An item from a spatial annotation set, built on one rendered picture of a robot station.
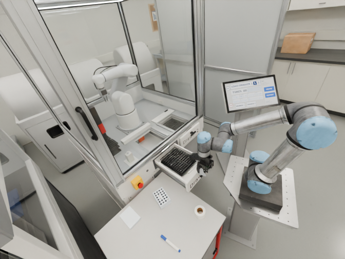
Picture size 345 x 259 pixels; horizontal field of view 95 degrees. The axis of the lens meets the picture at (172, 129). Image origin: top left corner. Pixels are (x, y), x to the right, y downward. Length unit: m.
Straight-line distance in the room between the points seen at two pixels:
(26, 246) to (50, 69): 0.61
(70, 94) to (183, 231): 0.96
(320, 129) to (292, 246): 1.48
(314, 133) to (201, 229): 0.78
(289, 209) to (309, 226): 0.93
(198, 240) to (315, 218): 1.46
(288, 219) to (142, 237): 0.88
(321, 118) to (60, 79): 1.00
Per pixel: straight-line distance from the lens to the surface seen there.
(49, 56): 0.78
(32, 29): 0.77
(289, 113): 0.90
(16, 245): 0.78
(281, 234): 2.09
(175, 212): 1.19
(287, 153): 0.87
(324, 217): 2.36
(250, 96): 1.75
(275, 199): 1.24
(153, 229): 1.18
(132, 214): 1.24
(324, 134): 0.79
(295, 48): 3.89
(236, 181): 1.33
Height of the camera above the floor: 1.83
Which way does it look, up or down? 37 degrees down
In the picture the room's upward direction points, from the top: 9 degrees counter-clockwise
